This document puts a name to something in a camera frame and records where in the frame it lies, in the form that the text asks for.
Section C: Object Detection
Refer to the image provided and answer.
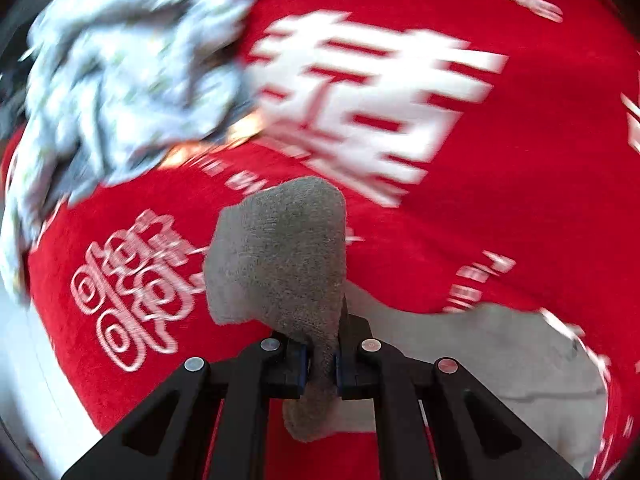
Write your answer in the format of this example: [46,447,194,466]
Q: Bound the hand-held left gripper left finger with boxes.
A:
[61,335,310,480]

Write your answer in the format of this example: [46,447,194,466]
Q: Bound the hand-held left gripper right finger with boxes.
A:
[334,299,587,480]

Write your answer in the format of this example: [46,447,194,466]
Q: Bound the white patterned clothes pile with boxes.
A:
[0,0,262,307]

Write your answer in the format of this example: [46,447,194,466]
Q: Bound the red printed blanket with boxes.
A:
[0,0,640,480]

